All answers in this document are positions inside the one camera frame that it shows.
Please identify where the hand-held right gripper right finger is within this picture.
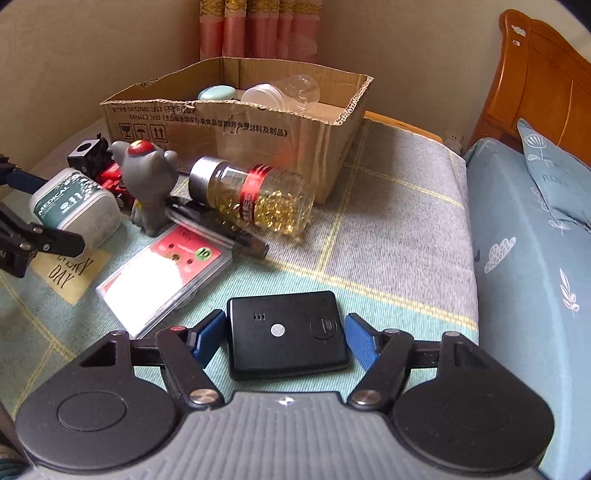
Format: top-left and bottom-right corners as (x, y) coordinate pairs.
(344, 313), (490, 411)

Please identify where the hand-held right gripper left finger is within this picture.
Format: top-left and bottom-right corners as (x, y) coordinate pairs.
(79, 309), (227, 411)

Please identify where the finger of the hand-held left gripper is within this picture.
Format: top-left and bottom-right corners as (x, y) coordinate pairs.
(0, 203), (87, 257)
(0, 157), (45, 191)

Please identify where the white bottle with green label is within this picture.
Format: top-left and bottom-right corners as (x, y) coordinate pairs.
(28, 168), (122, 248)

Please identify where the black toy block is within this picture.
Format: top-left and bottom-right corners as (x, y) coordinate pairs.
(68, 134), (114, 181)

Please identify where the black electronic device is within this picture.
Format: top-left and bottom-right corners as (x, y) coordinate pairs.
(226, 291), (352, 381)

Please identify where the clear case with red card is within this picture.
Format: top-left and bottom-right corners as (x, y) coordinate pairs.
(96, 224), (233, 337)

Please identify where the red toy train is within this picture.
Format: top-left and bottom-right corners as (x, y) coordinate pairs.
(98, 159), (136, 208)

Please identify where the grey cat figurine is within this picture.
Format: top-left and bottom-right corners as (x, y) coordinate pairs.
(111, 140), (181, 237)

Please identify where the capsule bottle with silver cap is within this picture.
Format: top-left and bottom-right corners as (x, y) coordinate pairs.
(188, 156), (315, 239)

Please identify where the cardboard box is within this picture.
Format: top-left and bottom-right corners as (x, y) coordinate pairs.
(99, 56), (375, 206)

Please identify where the black pen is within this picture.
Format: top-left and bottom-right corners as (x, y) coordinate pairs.
(167, 196), (269, 258)

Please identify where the blue patterned bedsheet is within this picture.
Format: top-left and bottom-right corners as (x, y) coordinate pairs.
(464, 137), (591, 480)

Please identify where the clear plastic jar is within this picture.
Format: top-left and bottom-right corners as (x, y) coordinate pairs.
(240, 74), (322, 115)

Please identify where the blue patterned pillow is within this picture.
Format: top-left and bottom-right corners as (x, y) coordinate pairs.
(517, 119), (591, 232)

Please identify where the pink curtain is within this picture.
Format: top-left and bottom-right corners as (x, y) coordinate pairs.
(198, 0), (319, 63)

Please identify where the wooden headboard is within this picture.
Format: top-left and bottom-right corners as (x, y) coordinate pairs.
(468, 9), (591, 154)

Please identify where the wooden bed frame rail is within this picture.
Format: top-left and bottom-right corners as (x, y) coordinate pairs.
(364, 111), (445, 145)

